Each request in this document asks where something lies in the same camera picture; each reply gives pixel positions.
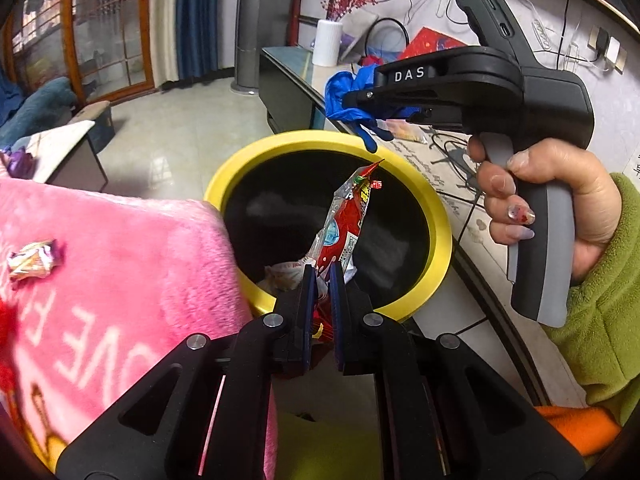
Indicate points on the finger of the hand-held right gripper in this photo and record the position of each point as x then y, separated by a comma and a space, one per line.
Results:
365, 96

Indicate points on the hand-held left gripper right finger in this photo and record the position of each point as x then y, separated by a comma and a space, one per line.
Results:
336, 310

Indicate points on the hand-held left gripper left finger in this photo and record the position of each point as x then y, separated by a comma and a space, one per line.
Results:
310, 310

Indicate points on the blue glove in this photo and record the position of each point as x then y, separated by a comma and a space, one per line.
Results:
345, 95

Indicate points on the red snack packet blue logo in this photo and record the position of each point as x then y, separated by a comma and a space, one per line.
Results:
345, 225

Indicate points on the yellow-rimmed black trash bin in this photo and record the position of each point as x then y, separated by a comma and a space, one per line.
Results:
225, 180

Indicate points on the green sleeved right forearm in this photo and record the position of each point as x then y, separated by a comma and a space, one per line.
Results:
610, 320

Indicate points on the person's right hand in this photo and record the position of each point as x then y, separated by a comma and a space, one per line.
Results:
590, 200

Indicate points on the white wrapper in bin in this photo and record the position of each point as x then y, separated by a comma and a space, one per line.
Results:
282, 275

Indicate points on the clear candy bag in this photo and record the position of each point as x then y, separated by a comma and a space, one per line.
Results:
405, 130

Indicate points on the purple box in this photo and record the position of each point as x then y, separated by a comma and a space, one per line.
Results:
355, 35

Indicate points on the white vase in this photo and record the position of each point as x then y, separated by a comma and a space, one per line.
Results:
327, 42

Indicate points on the silver tower air conditioner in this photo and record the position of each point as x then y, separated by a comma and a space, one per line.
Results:
250, 35

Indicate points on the yellow-green cloth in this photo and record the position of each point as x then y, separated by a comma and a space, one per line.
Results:
325, 450

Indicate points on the blue curtain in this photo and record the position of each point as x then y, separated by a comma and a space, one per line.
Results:
205, 15

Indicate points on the pink printed blanket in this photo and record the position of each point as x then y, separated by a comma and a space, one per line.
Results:
125, 270

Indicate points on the beige curtain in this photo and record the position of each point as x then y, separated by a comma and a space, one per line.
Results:
165, 25

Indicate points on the orange cloth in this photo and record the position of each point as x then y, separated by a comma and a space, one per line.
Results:
575, 425

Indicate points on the wooden glass door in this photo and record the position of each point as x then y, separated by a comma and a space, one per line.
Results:
100, 25

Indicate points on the silver foil candy wrapper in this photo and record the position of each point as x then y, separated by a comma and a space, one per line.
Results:
35, 260

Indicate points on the low white-top table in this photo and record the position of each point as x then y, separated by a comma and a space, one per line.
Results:
60, 145

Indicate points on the small purple wrapper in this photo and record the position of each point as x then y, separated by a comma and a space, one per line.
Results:
20, 162

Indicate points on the wall socket with chargers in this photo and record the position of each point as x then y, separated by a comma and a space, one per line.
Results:
610, 47

